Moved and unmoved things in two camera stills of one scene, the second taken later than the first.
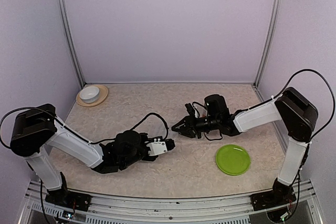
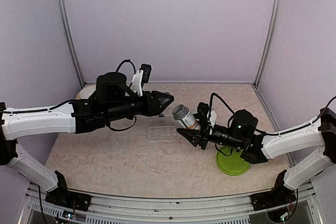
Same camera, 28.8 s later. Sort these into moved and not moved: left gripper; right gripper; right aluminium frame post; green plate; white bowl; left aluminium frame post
Moved: left gripper; right gripper
Not moved: right aluminium frame post; green plate; white bowl; left aluminium frame post
